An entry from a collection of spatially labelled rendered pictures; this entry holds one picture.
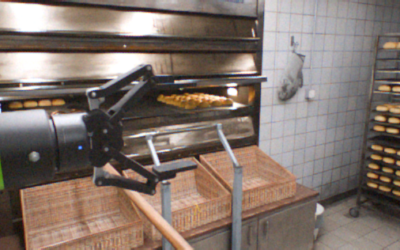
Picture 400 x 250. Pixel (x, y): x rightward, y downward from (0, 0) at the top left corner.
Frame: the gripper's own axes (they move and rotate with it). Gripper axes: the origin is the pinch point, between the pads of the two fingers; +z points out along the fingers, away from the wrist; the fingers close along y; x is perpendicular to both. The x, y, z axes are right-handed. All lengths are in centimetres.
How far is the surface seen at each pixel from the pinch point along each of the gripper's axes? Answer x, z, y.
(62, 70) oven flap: -153, 6, -2
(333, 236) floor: -110, 215, 149
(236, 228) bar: -93, 88, 93
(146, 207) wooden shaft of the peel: -32.7, 5.6, 30.3
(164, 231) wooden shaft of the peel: -20.1, 5.0, 31.0
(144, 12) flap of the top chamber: -156, 59, -38
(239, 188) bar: -93, 89, 67
